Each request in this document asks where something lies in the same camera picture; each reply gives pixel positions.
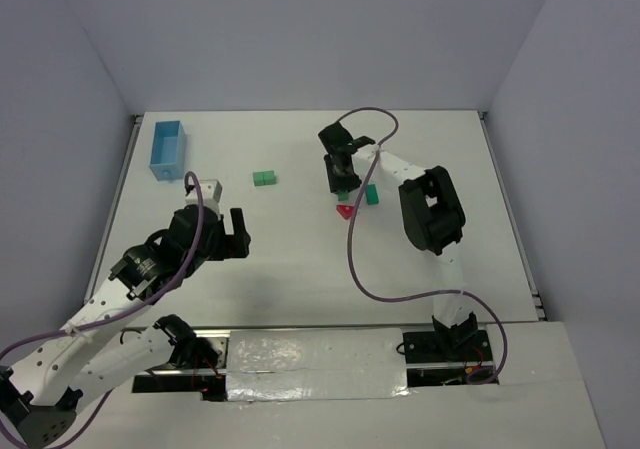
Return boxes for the red triangular wooden block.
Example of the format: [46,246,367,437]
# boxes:
[336,204,354,220]

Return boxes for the green wooden cube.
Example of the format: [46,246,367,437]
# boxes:
[253,171,267,187]
[263,170,277,185]

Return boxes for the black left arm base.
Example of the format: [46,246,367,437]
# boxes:
[117,318,231,375]

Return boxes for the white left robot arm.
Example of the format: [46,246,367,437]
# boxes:
[1,205,251,448]

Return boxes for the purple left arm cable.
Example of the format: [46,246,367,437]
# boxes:
[0,171,206,445]

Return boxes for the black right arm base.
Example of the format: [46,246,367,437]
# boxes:
[396,314,493,367]

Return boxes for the blue plastic bin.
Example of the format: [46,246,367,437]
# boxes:
[149,120,187,181]

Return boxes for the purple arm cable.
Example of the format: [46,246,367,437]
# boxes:
[337,107,510,386]
[0,171,206,445]

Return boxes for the green rectangular wooden block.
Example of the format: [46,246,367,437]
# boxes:
[365,184,380,205]

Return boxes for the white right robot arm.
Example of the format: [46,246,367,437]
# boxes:
[318,122,478,361]

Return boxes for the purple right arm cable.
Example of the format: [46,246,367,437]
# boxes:
[337,107,510,386]

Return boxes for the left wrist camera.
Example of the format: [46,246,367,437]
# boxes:
[185,179,223,216]

